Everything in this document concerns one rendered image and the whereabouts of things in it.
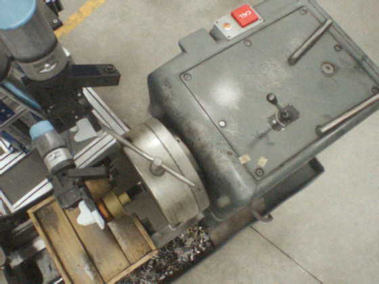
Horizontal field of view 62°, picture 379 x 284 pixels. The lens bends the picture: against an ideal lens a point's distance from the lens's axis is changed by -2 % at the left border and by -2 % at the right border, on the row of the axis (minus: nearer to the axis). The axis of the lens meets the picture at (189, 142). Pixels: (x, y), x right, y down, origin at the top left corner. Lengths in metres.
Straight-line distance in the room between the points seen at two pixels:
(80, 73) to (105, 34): 1.96
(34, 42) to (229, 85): 0.52
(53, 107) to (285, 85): 0.60
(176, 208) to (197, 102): 0.28
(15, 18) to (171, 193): 0.52
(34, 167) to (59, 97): 1.41
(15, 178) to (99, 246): 1.01
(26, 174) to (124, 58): 1.04
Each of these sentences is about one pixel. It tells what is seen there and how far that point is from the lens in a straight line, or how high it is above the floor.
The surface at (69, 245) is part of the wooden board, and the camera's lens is 1.19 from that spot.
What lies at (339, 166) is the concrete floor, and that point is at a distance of 2.37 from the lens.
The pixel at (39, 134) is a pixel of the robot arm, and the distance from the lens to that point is 1.01.
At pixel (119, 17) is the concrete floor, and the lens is 2.66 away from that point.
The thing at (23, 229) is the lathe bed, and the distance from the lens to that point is 1.27.
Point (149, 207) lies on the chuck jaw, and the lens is 0.92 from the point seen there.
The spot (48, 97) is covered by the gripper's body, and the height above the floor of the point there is 1.50.
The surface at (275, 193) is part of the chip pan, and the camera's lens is 1.58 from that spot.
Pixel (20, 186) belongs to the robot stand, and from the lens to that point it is 2.03.
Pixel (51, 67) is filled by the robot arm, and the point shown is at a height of 1.56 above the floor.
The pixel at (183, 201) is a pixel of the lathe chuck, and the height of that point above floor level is 1.19.
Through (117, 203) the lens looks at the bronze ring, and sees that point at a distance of 0.92.
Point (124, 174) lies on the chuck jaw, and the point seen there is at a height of 1.16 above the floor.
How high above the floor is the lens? 2.02
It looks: 71 degrees down
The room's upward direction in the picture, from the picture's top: 9 degrees clockwise
